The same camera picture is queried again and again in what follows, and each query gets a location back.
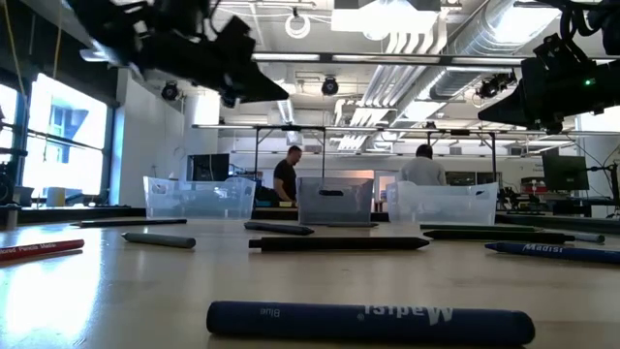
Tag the red Madisi coloured pencil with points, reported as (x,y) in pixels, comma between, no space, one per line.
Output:
(39,249)

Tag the yellow container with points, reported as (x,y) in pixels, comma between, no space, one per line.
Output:
(55,198)

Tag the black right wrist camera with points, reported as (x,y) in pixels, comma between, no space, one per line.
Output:
(557,51)

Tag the black pen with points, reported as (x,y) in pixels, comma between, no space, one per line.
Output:
(339,244)
(278,228)
(499,236)

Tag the black ceiling spotlight cluster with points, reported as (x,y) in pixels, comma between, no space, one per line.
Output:
(494,86)

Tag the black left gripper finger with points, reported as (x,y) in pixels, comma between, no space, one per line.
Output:
(261,82)
(257,97)

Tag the grey translucent plastic bin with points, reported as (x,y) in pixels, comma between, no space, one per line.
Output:
(334,208)

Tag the black monitor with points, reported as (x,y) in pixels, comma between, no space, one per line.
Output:
(565,172)

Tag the blue Madisi crayon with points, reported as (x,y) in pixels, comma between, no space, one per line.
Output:
(368,322)

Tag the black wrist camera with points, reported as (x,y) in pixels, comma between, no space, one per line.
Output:
(235,41)
(557,51)

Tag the silver air duct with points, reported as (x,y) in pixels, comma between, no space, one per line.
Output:
(484,39)

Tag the long ceiling light bar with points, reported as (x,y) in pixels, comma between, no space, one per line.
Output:
(286,57)

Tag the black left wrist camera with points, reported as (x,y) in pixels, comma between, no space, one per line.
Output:
(235,41)

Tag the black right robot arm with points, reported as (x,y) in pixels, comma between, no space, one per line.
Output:
(605,92)

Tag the bright window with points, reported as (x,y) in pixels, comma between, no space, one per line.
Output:
(82,160)

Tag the white ceiling unit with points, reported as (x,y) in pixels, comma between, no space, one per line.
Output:
(387,22)

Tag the small grey pen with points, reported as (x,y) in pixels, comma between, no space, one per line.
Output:
(557,252)

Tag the person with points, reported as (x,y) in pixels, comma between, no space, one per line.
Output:
(287,177)
(423,172)

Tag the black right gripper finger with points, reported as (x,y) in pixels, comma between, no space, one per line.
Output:
(511,116)
(511,99)

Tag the light grey crayon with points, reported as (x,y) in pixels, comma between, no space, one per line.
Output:
(591,238)

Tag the clear plastic bin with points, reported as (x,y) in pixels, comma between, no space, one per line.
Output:
(198,201)
(441,206)

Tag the red case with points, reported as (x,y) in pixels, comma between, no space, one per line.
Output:
(533,189)

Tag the grey metal post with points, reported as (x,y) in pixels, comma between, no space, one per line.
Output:
(11,218)

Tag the dark grey thin pencil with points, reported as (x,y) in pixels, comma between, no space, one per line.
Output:
(353,225)

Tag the black metal rig frame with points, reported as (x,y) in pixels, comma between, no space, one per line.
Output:
(323,150)

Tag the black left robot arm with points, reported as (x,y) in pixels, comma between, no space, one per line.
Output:
(111,19)

